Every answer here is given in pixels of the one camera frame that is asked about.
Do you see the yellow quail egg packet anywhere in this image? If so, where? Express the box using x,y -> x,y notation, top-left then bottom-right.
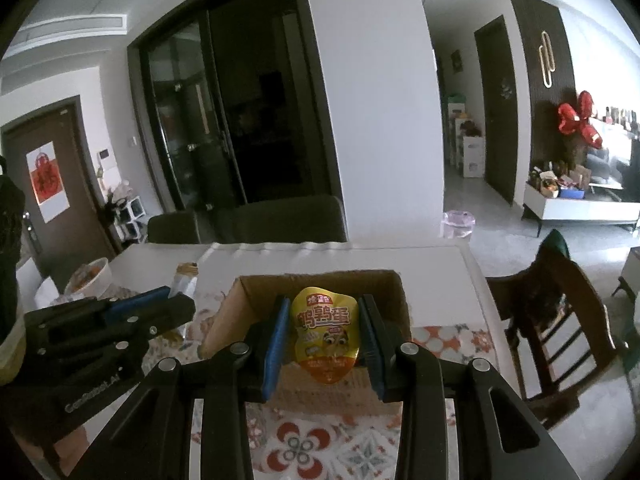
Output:
290,287 -> 360,385

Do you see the white bowl with snacks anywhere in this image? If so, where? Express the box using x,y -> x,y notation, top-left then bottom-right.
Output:
64,257 -> 113,298

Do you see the brown cardboard box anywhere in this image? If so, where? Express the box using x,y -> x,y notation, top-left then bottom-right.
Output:
201,270 -> 410,417

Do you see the dark upholstered chair left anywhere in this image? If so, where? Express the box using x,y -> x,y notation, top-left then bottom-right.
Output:
146,210 -> 201,245

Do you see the dark upholstered chair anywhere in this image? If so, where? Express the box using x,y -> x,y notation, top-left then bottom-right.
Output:
231,195 -> 348,244
146,210 -> 201,245

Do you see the white shoe rack shelf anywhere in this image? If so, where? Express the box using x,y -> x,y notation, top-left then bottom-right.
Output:
114,196 -> 149,243

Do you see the patterned floral table runner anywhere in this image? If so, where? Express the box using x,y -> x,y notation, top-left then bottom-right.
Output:
142,276 -> 496,479

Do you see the brown entrance door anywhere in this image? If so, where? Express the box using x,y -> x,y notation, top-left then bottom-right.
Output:
1,98 -> 115,290

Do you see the dark upholstered chair middle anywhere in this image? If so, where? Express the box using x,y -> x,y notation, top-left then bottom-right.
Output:
231,195 -> 348,244

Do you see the pink trash bin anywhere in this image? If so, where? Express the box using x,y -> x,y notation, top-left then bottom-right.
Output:
442,210 -> 475,240

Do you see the wooden dining chair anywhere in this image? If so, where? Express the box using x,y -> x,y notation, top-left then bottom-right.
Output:
487,230 -> 620,429

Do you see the white tv console cabinet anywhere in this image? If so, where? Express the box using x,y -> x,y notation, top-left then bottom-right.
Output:
523,184 -> 639,237

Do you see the white storage boxes hallway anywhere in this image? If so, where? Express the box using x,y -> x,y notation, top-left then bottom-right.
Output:
445,93 -> 485,179

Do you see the red balloon dog decoration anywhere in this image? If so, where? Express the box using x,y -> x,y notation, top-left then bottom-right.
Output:
558,90 -> 603,150

